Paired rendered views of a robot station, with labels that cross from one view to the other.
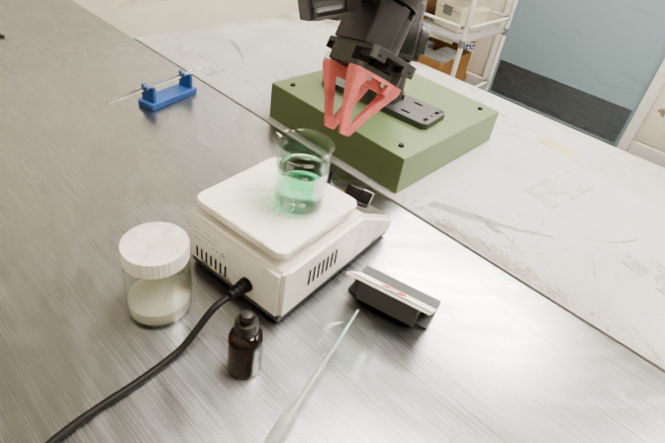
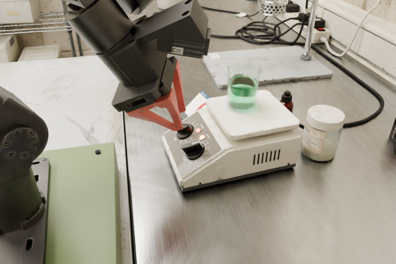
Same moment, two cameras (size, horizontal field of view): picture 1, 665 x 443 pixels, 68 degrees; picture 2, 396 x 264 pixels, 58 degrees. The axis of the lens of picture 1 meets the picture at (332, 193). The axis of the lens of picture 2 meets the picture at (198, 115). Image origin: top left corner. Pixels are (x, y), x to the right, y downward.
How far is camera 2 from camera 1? 88 cm
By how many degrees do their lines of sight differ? 103
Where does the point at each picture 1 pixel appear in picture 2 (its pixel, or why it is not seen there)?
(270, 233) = (266, 96)
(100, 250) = (356, 191)
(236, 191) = (274, 119)
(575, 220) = not seen: hidden behind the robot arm
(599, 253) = (60, 104)
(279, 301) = not seen: hidden behind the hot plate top
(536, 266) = (104, 110)
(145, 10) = not seen: outside the picture
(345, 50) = (169, 68)
